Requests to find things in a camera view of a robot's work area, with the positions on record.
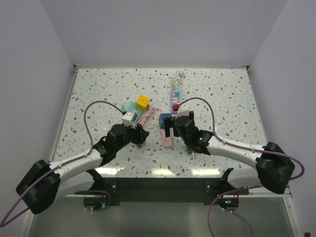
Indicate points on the purple power strip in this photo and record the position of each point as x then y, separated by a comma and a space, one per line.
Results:
175, 98

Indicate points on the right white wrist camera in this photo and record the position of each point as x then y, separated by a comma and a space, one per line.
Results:
181, 110

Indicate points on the blue cube socket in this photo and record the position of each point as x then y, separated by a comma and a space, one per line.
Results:
161, 119

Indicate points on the dark green cube socket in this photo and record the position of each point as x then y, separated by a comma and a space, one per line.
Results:
191, 150

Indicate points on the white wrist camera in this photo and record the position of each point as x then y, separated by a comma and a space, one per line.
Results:
181, 110
129, 119

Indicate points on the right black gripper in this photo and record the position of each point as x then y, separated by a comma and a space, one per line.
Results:
168, 124

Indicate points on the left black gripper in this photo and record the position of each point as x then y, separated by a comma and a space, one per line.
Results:
139, 135

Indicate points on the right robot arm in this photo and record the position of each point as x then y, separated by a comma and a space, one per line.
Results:
268, 165

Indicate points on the aluminium rail frame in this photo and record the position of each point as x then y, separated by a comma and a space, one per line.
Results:
224, 100

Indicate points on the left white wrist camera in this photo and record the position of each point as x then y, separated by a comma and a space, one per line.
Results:
129, 119

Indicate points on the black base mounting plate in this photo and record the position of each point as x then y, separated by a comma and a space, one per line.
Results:
114, 191

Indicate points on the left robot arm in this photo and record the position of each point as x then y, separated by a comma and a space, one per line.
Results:
40, 186

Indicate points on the teal power strip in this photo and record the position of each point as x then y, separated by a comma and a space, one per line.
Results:
131, 106

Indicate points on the pink power strip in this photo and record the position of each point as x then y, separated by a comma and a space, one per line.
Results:
166, 141

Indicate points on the yellow cube socket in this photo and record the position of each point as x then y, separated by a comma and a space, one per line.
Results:
142, 103

